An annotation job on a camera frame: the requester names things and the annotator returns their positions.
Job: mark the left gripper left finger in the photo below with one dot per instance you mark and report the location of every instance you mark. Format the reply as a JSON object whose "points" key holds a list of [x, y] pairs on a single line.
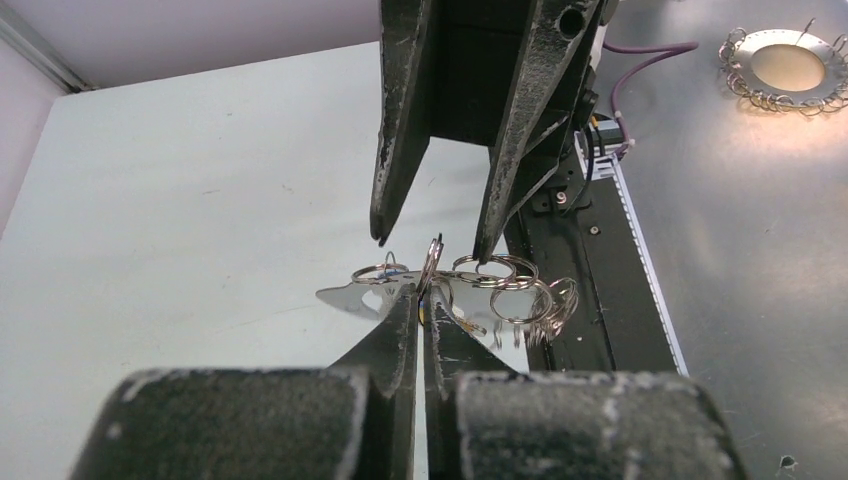
{"points": [[353, 419]]}

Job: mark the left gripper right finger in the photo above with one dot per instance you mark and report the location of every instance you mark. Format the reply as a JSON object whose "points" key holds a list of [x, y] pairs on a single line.
{"points": [[488, 421]]}

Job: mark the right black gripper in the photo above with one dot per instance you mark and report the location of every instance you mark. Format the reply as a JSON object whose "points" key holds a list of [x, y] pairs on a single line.
{"points": [[516, 76]]}

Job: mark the metal keyring band with rings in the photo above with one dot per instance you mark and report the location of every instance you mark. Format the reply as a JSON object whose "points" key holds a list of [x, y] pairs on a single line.
{"points": [[487, 305]]}

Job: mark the spare metal keyring band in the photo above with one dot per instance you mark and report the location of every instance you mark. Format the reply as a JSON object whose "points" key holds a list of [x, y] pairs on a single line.
{"points": [[783, 70]]}

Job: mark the white slotted cable duct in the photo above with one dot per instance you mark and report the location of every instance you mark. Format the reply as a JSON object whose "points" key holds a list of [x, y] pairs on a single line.
{"points": [[642, 252]]}

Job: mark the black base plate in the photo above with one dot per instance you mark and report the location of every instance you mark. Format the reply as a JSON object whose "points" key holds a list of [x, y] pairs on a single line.
{"points": [[579, 236]]}

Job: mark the right aluminium corner post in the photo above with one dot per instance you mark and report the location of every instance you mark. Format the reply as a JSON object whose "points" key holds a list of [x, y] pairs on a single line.
{"points": [[33, 47]]}

